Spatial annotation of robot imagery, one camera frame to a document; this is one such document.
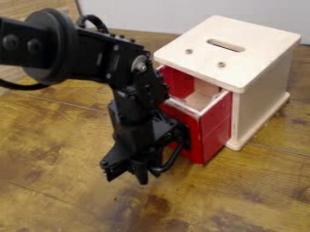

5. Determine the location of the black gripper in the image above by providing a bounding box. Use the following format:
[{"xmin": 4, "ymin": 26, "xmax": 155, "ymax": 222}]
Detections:
[{"xmin": 98, "ymin": 101, "xmax": 180, "ymax": 185}]

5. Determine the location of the red drawer front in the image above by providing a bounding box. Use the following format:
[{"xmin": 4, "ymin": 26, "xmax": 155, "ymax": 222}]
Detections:
[{"xmin": 159, "ymin": 66, "xmax": 232, "ymax": 165}]

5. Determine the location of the white wooden box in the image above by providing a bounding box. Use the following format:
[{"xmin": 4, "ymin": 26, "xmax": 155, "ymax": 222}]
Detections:
[{"xmin": 153, "ymin": 15, "xmax": 300, "ymax": 150}]

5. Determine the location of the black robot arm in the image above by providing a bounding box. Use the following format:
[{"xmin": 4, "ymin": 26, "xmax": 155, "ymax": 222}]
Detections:
[{"xmin": 0, "ymin": 8, "xmax": 184, "ymax": 185}]

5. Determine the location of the black metal drawer handle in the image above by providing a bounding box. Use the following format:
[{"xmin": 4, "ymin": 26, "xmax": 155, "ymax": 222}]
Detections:
[{"xmin": 148, "ymin": 127, "xmax": 189, "ymax": 177}]

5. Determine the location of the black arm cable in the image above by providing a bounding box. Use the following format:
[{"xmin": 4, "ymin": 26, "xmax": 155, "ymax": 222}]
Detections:
[{"xmin": 0, "ymin": 77, "xmax": 52, "ymax": 92}]

